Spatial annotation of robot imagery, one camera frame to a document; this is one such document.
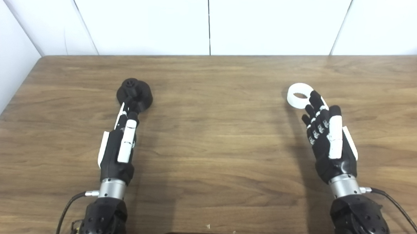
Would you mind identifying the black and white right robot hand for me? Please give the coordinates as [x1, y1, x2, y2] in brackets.
[299, 90, 361, 186]

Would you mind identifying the round black plastic part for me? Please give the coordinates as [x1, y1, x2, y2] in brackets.
[116, 77, 154, 113]

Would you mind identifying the white plastic ring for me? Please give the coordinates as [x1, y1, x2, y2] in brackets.
[286, 83, 316, 110]

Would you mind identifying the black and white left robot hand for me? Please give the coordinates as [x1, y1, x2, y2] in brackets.
[97, 100, 140, 185]

